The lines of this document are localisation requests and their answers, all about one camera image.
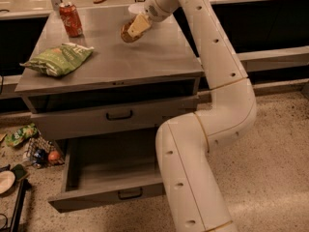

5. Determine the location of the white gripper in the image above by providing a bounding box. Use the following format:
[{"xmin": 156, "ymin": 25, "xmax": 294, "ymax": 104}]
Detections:
[{"xmin": 127, "ymin": 0, "xmax": 180, "ymax": 38}]

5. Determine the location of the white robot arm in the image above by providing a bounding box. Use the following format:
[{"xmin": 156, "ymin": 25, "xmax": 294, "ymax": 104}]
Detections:
[{"xmin": 123, "ymin": 0, "xmax": 257, "ymax": 232}]

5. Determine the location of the grey drawer cabinet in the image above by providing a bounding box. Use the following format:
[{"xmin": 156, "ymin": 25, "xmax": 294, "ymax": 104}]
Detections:
[{"xmin": 15, "ymin": 6, "xmax": 203, "ymax": 113}]

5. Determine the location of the red soda can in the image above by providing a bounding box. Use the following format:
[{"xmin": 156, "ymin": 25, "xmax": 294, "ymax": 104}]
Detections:
[{"xmin": 59, "ymin": 2, "xmax": 83, "ymax": 38}]

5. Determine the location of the grey middle drawer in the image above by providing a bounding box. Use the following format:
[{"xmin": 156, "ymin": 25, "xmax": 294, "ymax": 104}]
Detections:
[{"xmin": 31, "ymin": 96, "xmax": 198, "ymax": 140}]

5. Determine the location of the grey open bottom drawer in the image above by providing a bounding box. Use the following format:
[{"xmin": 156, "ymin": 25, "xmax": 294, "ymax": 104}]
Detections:
[{"xmin": 48, "ymin": 128, "xmax": 164, "ymax": 213}]

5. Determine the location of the white bowl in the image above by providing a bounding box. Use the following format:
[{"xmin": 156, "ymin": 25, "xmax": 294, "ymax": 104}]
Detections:
[{"xmin": 128, "ymin": 3, "xmax": 144, "ymax": 17}]

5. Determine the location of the green chip bag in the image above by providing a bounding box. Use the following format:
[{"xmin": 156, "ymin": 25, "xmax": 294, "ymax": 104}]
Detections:
[{"xmin": 20, "ymin": 43, "xmax": 94, "ymax": 77}]

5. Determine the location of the green snack bag on floor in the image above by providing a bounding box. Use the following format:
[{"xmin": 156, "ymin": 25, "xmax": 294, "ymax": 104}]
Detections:
[{"xmin": 5, "ymin": 123, "xmax": 38, "ymax": 147}]

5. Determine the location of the green sponge on floor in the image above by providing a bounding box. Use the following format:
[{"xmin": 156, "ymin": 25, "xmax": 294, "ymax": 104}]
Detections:
[{"xmin": 11, "ymin": 164, "xmax": 29, "ymax": 182}]

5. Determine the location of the black stand on floor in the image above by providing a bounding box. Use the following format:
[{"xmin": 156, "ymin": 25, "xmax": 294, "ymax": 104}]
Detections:
[{"xmin": 0, "ymin": 179, "xmax": 31, "ymax": 232}]

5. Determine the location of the round plate on floor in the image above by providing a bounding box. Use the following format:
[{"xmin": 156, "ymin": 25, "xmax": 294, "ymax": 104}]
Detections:
[{"xmin": 0, "ymin": 171, "xmax": 15, "ymax": 194}]

